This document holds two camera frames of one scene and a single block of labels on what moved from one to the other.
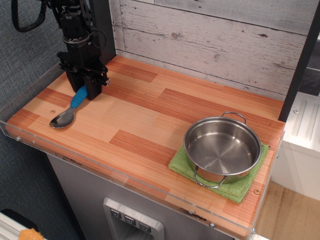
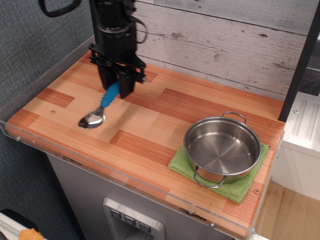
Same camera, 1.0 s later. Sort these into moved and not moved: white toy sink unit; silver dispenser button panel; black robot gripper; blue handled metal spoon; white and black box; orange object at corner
Moved: black robot gripper; blue handled metal spoon
Not moved: white and black box; white toy sink unit; silver dispenser button panel; orange object at corner
